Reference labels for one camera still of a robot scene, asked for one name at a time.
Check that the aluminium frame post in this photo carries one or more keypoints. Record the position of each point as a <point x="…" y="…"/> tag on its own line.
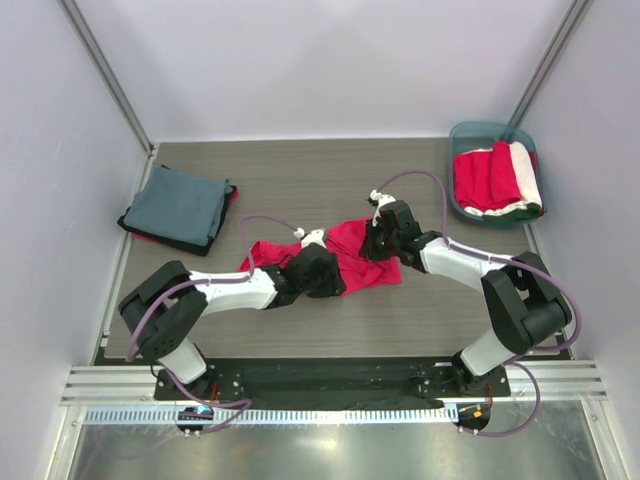
<point x="553" y="52"/>
<point x="95" y="53"/>

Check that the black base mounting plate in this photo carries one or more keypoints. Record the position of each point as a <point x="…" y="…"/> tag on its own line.
<point x="341" y="384"/>

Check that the white slotted cable duct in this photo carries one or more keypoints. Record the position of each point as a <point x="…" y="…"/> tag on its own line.
<point x="192" y="416"/>

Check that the blue plastic basket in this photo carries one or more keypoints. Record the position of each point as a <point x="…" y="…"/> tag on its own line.
<point x="474" y="135"/>

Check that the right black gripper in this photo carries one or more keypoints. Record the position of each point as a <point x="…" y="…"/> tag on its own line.
<point x="371" y="230"/>

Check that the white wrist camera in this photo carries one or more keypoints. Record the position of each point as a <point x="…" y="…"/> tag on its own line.
<point x="379" y="199"/>
<point x="311" y="237"/>

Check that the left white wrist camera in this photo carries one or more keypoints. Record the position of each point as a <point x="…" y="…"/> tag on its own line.
<point x="311" y="237"/>

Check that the left aluminium frame post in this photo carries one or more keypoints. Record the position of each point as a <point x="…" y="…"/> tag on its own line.
<point x="95" y="53"/>

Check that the white t shirt in basket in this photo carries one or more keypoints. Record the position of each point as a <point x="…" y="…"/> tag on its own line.
<point x="523" y="164"/>

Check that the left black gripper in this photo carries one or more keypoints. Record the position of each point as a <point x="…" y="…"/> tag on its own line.
<point x="334" y="284"/>

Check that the red t shirt in basket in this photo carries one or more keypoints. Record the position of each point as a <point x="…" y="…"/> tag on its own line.
<point x="484" y="181"/>

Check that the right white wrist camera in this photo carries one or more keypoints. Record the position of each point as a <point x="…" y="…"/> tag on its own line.
<point x="379" y="199"/>

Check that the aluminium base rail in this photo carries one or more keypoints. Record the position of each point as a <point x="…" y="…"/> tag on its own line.
<point x="558" y="380"/>

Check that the pink-red t shirt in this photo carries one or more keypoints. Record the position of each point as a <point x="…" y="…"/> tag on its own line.
<point x="345" y="241"/>

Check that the folded grey-blue t shirt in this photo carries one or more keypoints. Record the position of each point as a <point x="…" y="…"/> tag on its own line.
<point x="177" y="205"/>

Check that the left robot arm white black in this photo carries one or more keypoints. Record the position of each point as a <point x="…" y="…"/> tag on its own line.
<point x="162" y="310"/>

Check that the green t shirt in basket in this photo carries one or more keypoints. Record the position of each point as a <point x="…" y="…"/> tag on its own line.
<point x="528" y="213"/>

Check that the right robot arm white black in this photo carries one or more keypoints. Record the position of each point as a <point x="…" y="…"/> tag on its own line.
<point x="525" y="307"/>

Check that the right aluminium frame post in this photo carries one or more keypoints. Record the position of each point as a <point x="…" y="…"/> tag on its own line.
<point x="553" y="52"/>

